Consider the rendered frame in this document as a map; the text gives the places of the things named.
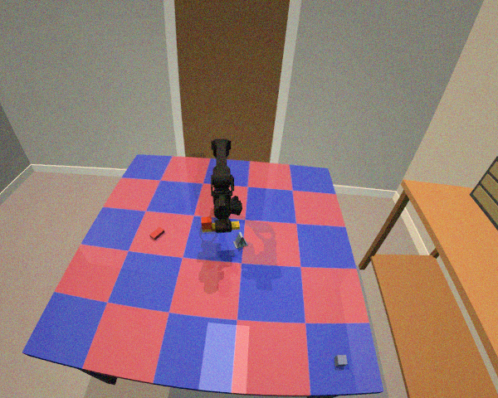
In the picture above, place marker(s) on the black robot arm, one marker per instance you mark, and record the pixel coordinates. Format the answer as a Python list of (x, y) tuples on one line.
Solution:
[(221, 179)]

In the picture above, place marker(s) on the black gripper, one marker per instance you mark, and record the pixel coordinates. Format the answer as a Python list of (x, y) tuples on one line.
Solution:
[(223, 226)]

